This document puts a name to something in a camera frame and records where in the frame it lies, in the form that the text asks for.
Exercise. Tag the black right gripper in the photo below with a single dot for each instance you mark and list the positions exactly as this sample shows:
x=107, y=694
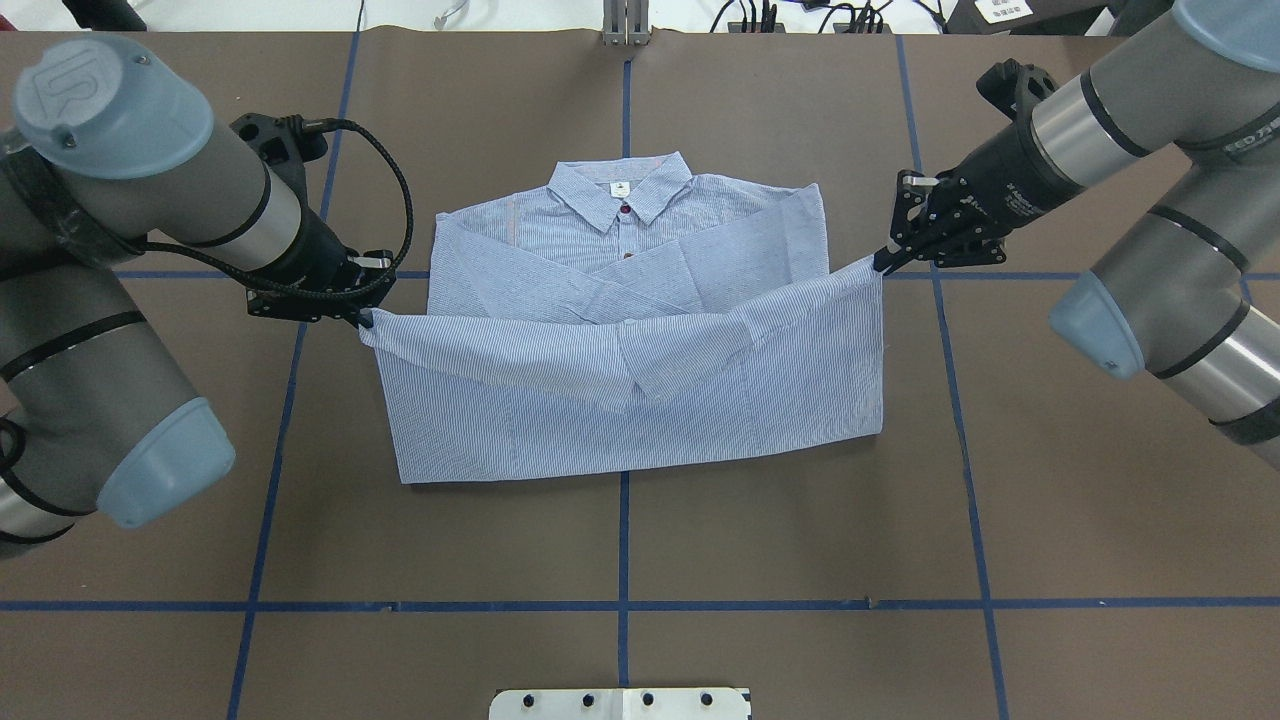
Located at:
x=1002, y=169

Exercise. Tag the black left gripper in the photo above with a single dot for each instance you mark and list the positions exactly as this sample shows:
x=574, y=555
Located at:
x=318, y=250

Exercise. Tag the light blue striped shirt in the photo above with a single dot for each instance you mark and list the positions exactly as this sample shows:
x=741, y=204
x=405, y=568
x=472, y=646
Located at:
x=628, y=315

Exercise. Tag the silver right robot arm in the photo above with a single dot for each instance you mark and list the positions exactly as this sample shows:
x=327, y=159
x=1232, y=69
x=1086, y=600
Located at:
x=1165, y=298

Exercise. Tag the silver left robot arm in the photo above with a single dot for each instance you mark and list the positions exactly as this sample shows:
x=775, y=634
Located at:
x=112, y=155

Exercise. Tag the grey aluminium frame post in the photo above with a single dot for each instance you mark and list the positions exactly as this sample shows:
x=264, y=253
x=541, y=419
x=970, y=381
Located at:
x=626, y=23

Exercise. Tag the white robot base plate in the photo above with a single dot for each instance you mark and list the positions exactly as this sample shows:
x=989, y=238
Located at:
x=623, y=703

